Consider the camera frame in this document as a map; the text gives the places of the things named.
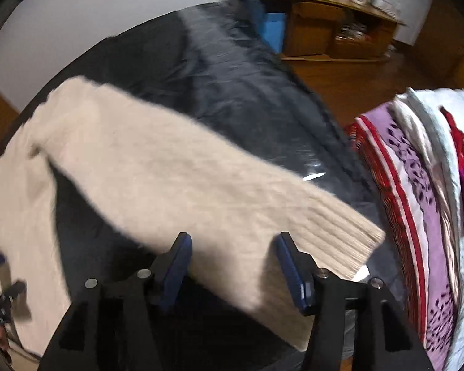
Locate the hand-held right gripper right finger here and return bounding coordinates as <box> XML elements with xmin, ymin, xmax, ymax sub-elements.
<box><xmin>275</xmin><ymin>232</ymin><xmax>434</xmax><ymax>371</ymax></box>

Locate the wooden cabinet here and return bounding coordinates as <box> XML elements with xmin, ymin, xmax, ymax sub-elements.
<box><xmin>222</xmin><ymin>0</ymin><xmax>406</xmax><ymax>62</ymax></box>

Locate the cream knitted sweater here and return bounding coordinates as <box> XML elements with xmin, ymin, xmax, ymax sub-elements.
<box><xmin>0</xmin><ymin>75</ymin><xmax>386</xmax><ymax>360</ymax></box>

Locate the blue box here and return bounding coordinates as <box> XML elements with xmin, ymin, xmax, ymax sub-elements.
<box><xmin>261</xmin><ymin>11</ymin><xmax>286</xmax><ymax>53</ymax></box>

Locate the dark quilted bed cover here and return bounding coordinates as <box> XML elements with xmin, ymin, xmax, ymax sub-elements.
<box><xmin>0</xmin><ymin>2</ymin><xmax>406</xmax><ymax>371</ymax></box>

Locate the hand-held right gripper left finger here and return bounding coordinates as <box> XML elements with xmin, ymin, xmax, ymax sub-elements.
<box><xmin>39</xmin><ymin>232</ymin><xmax>194</xmax><ymax>371</ymax></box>

